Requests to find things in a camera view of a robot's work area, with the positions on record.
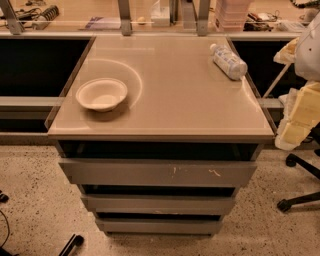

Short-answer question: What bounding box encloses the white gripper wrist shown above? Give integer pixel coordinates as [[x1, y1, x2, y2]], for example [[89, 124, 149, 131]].
[[273, 38, 320, 151]]

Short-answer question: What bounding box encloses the drawer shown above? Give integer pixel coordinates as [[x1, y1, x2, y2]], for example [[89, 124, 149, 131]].
[[95, 219, 222, 235], [59, 158, 257, 187], [81, 195, 235, 215]]

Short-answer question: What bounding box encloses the middle drawer front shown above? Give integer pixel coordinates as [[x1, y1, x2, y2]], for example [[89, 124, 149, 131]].
[[81, 195, 235, 215]]

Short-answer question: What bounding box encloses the top drawer front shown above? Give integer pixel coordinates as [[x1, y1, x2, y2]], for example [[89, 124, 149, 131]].
[[59, 158, 257, 187]]

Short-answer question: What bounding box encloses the white cane stick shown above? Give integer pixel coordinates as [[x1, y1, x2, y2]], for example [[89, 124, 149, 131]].
[[262, 63, 291, 98]]

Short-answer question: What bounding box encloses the clear plastic water bottle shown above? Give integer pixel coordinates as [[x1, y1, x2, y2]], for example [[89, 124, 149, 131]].
[[210, 44, 248, 81]]

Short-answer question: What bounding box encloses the black office chair base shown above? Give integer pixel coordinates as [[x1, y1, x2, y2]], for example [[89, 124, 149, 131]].
[[277, 148, 320, 213]]

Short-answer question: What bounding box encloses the pink plastic container stack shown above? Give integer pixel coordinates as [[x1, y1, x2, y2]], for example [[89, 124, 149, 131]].
[[215, 0, 253, 32]]

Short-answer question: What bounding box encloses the white paper bowl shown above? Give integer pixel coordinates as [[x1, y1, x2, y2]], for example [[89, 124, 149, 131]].
[[76, 78, 128, 112]]

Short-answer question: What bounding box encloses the purple booklet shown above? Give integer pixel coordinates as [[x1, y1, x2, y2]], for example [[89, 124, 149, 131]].
[[85, 17, 121, 30]]

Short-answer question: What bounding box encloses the black coiled device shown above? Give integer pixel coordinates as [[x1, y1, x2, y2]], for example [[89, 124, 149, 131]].
[[32, 5, 59, 30]]

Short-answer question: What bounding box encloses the black chair leg bottom left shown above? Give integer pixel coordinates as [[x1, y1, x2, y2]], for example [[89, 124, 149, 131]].
[[59, 234, 84, 256]]

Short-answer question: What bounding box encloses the black cable left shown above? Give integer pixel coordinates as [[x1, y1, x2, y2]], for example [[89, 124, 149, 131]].
[[0, 209, 12, 256]]

